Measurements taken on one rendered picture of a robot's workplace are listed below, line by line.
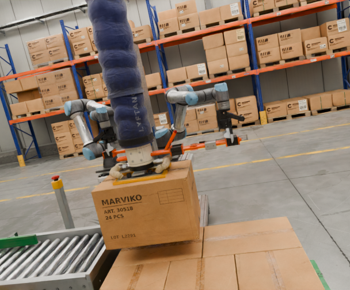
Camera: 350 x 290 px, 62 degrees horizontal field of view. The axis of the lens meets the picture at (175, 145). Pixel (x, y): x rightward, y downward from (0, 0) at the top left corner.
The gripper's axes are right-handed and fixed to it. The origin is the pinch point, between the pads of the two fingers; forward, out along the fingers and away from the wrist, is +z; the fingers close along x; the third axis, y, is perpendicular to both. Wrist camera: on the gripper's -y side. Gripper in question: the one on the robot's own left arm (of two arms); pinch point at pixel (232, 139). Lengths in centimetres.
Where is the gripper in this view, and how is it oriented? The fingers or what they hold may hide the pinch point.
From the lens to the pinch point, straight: 186.5
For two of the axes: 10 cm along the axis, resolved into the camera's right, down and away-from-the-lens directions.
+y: -9.8, 1.6, 1.5
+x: -1.1, 2.2, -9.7
